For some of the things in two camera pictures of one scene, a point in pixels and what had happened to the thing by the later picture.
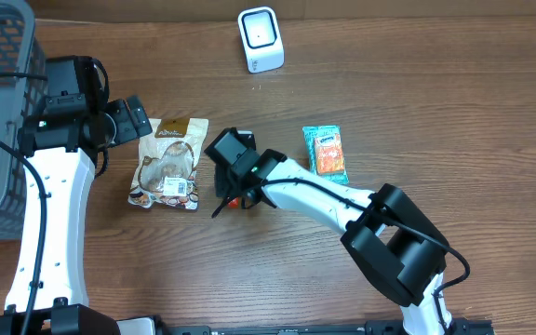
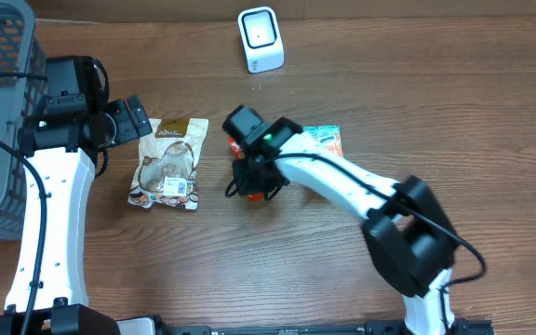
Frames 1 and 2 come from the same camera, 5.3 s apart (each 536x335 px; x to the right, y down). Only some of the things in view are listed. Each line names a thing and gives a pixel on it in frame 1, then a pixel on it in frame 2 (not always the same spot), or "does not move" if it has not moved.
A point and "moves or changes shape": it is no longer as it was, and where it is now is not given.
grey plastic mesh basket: [8, 82] does not move
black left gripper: [128, 121] does not move
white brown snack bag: [167, 173] does not move
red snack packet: [234, 204] moves or changes shape
